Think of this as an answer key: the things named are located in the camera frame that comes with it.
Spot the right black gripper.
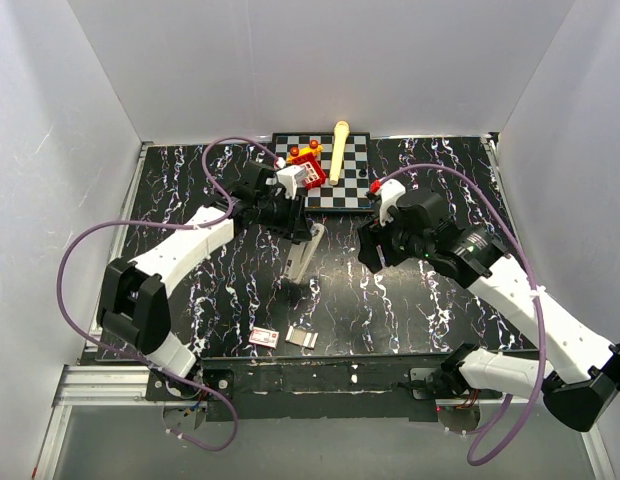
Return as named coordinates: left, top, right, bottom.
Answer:
left=355, top=210, right=432, bottom=275

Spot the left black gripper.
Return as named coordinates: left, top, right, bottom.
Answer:
left=256, top=191, right=313, bottom=242

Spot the grey metal stapler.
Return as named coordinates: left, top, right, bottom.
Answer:
left=283, top=223, right=326, bottom=284

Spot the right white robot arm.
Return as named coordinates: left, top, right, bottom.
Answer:
left=358, top=180, right=620, bottom=432

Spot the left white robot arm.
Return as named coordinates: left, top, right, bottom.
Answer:
left=97, top=162, right=324, bottom=400

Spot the black white chessboard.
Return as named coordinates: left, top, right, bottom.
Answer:
left=270, top=131, right=375, bottom=215

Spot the red toy brick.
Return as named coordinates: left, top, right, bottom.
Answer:
left=293, top=153, right=326, bottom=190

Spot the yellow toy piece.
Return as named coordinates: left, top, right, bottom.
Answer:
left=286, top=140, right=323, bottom=164

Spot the red white staple box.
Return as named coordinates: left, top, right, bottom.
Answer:
left=249, top=327, right=280, bottom=349

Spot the cream toy microphone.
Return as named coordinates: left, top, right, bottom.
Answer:
left=329, top=120, right=350, bottom=186

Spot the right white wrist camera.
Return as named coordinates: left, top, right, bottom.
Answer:
left=369, top=179, right=406, bottom=226

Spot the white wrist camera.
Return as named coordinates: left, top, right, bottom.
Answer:
left=275, top=157, right=307, bottom=200
left=369, top=179, right=406, bottom=226

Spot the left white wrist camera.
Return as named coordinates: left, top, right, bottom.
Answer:
left=275, top=157, right=307, bottom=200

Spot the black base frame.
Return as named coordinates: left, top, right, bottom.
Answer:
left=144, top=344, right=506, bottom=424

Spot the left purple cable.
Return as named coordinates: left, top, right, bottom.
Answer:
left=56, top=135, right=286, bottom=453

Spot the purple cable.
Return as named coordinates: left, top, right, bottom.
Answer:
left=56, top=135, right=286, bottom=453
left=379, top=163, right=547, bottom=467

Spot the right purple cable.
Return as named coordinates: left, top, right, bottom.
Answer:
left=379, top=163, right=547, bottom=467

